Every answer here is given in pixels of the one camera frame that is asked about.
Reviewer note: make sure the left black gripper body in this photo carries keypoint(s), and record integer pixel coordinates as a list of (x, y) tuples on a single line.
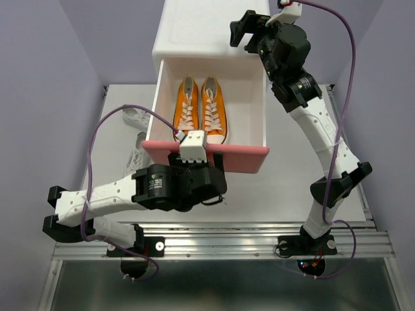
[(175, 159)]

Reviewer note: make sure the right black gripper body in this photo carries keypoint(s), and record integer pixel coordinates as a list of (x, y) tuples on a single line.
[(266, 38)]

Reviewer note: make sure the pink top drawer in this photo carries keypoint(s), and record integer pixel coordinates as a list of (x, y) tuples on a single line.
[(224, 98)]

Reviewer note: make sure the orange canvas sneaker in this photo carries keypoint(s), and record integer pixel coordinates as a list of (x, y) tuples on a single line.
[(213, 120), (186, 109)]

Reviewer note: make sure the white sneaker front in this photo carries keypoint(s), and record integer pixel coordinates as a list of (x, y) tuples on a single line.
[(138, 158)]

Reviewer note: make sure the white sneaker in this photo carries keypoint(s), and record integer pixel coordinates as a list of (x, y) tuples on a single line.
[(138, 158), (136, 118)]

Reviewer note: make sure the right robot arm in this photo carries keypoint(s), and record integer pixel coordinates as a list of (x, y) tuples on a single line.
[(302, 99)]

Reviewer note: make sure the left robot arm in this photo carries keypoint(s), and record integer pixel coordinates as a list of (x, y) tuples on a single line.
[(83, 214)]

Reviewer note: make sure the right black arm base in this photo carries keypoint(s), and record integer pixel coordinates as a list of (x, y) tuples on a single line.
[(310, 252)]

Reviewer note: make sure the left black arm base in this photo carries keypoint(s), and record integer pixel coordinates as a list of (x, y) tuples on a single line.
[(138, 262)]

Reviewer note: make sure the white shoe cabinet body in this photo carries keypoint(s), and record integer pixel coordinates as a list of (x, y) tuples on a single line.
[(194, 37)]

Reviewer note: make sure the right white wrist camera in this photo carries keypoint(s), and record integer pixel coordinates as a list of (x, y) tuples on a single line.
[(290, 12)]

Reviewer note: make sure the aluminium mounting rail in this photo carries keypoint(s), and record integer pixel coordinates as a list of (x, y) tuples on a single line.
[(239, 241)]

